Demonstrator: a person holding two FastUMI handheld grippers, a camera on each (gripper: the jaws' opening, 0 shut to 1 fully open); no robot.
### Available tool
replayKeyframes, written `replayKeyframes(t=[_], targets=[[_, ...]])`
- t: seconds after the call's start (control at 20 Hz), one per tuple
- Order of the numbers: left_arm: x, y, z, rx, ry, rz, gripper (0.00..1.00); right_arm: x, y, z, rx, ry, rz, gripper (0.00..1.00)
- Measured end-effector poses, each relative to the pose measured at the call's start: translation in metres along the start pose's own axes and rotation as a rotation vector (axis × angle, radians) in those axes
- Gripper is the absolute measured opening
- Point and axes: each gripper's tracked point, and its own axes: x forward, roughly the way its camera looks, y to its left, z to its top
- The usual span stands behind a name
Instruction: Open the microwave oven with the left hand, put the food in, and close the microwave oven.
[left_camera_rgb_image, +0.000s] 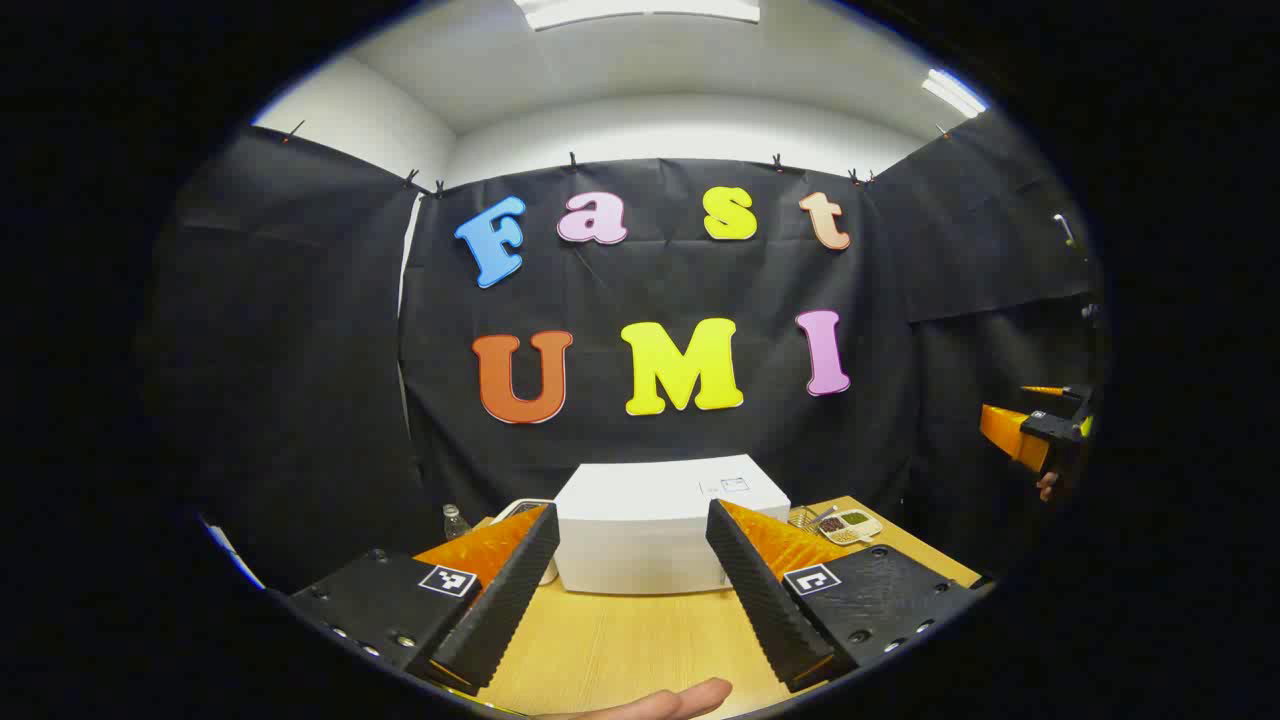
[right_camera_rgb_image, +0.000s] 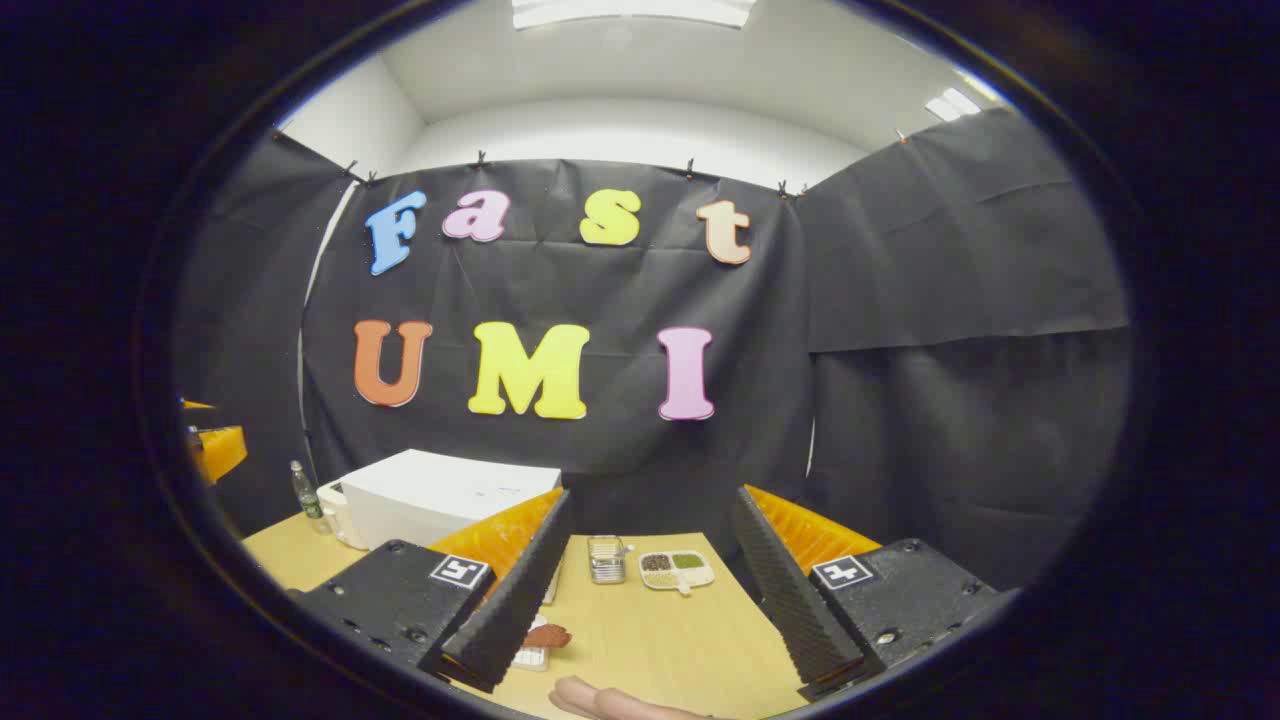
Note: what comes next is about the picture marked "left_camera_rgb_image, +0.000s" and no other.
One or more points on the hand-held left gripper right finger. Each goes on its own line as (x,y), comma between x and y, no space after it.
(760,600)

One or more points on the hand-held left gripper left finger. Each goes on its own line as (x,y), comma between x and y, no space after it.
(500,610)

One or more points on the black backdrop cloth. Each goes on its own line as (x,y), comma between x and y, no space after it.
(300,350)

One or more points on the clear plastic water bottle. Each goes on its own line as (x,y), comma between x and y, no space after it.
(455,525)

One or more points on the large ceiling light panel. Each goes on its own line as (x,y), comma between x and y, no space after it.
(640,10)

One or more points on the white divided dish with beans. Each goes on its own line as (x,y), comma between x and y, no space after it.
(855,525)

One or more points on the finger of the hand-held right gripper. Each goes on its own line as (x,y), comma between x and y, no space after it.
(1010,430)
(1045,390)

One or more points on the small ceiling light panel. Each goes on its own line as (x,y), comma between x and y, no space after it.
(952,93)

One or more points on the white microwave oven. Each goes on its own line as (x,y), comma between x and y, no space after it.
(640,520)

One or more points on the white device with dark grille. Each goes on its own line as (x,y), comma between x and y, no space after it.
(520,508)

